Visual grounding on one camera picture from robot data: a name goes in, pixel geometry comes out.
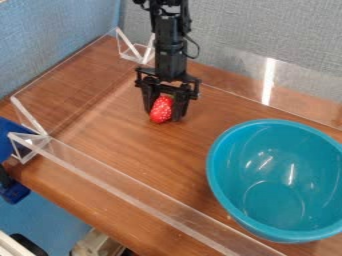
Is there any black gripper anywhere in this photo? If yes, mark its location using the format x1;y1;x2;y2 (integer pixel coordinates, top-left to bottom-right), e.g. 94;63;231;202
135;42;200;121

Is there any red toy strawberry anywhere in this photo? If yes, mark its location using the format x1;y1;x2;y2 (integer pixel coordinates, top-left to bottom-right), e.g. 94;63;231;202
150;96;174;123

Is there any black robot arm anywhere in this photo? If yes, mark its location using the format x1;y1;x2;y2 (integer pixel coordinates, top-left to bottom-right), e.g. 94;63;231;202
134;0;200;121

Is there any blue plastic bowl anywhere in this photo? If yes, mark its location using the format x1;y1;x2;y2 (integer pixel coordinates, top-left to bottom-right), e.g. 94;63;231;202
206;119;342;243

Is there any blue table clamp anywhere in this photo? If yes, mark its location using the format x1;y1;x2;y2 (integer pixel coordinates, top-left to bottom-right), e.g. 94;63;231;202
0;116;33;204

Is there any white object under table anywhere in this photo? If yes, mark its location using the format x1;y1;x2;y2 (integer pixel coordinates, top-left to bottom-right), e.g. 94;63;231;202
71;228;126;256

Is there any white black object bottom left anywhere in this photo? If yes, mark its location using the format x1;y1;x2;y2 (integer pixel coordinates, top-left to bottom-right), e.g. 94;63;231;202
0;230;49;256

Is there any clear acrylic left wall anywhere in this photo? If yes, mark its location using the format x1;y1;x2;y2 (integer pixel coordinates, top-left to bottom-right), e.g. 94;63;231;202
11;29;132;134

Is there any clear acrylic wall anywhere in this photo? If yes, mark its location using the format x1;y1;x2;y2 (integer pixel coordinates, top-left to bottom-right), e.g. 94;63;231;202
115;27;342;131
8;132;286;256
11;29;132;134

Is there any clear acrylic front wall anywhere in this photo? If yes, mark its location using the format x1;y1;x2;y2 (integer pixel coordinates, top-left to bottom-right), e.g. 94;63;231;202
8;132;286;256

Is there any clear acrylic back wall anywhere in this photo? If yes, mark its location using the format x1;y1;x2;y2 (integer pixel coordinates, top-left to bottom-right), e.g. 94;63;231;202
115;27;342;131

